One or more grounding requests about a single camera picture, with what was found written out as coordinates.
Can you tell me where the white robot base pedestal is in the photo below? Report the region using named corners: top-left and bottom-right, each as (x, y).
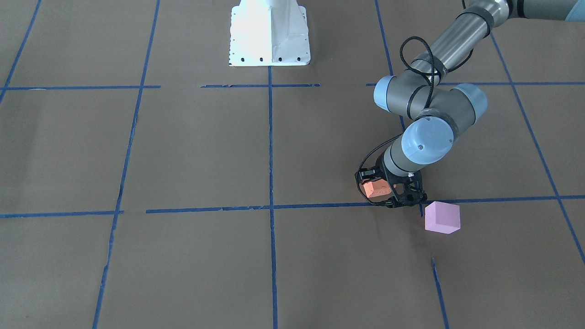
top-left (229, 0), bottom-right (311, 67)

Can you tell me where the orange foam cube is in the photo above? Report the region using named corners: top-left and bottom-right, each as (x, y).
top-left (360, 179), bottom-right (393, 198)

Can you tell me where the pink foam cube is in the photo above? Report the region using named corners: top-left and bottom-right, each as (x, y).
top-left (424, 202), bottom-right (461, 234)

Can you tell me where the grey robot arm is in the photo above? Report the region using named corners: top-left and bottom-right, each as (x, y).
top-left (355, 0), bottom-right (584, 208)

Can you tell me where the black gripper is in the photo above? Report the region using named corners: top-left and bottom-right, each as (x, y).
top-left (355, 155), bottom-right (428, 208)

